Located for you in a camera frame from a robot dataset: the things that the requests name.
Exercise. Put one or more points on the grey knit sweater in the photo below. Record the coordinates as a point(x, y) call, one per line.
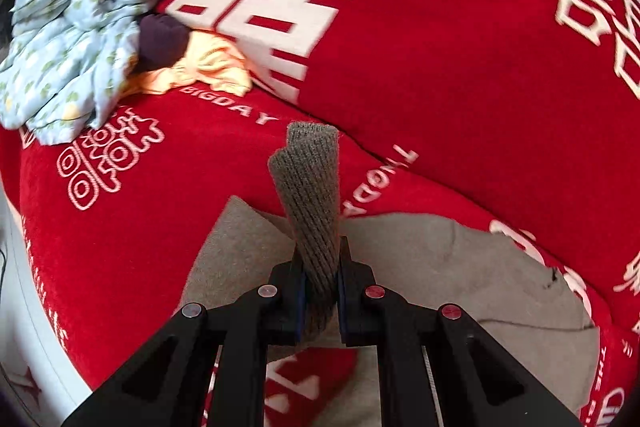
point(440, 267)

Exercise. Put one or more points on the pale yellow garment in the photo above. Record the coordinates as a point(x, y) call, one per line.
point(210, 69)

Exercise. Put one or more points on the red printed sofa backrest cushion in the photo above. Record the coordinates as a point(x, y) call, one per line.
point(450, 47)

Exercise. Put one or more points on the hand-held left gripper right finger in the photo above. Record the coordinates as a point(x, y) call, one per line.
point(341, 307)

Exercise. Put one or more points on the light blue floral cloth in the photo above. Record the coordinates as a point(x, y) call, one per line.
point(85, 17)

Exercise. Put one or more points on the dark purple cloth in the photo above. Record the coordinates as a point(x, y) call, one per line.
point(161, 42)

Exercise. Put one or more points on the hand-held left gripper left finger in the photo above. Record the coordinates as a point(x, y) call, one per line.
point(300, 307)

